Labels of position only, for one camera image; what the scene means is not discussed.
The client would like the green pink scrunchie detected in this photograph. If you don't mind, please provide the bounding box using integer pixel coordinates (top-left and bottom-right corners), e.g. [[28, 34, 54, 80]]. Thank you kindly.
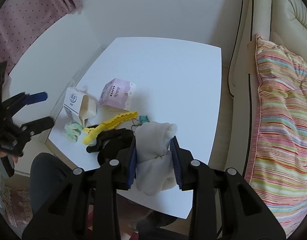
[[64, 122, 83, 142]]

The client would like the white sock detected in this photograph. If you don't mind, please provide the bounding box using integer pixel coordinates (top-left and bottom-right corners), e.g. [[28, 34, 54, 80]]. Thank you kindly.
[[134, 122, 177, 196]]

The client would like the white cotton socks box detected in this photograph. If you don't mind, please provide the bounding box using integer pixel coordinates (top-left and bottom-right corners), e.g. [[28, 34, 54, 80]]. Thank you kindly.
[[63, 87, 96, 127]]

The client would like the yellow plastic hair clip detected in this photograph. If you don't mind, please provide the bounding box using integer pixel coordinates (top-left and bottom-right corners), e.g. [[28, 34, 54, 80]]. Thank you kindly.
[[82, 111, 138, 145]]

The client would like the person left hand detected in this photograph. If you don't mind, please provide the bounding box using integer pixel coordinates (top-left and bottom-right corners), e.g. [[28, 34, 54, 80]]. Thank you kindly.
[[0, 152, 18, 163]]

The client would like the black forked holder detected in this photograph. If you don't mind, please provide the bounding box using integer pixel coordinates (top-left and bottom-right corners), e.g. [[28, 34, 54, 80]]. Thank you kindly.
[[86, 128, 134, 166]]

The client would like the dark trouser leg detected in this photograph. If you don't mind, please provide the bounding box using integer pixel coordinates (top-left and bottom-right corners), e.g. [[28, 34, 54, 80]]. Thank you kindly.
[[29, 153, 72, 215]]

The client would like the teal binder clip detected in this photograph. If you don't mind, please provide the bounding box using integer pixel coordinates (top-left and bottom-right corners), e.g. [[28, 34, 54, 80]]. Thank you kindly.
[[131, 115, 150, 131]]

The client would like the white bedside table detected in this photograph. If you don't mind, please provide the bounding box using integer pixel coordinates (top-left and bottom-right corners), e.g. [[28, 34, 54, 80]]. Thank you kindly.
[[49, 37, 222, 219]]

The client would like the pink paper package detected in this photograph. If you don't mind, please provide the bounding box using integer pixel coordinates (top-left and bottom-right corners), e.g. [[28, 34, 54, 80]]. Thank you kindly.
[[98, 78, 136, 111]]

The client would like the striped colourful quilt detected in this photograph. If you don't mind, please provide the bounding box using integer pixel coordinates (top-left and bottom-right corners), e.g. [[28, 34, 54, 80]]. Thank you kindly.
[[245, 35, 307, 236]]

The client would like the pink dotted curtain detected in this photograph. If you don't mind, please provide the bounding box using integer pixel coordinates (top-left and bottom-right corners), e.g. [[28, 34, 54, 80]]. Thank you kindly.
[[0, 0, 82, 74]]

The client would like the cream leather headboard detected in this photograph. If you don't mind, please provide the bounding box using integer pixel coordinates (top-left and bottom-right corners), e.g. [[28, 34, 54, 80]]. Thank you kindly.
[[208, 0, 307, 174]]

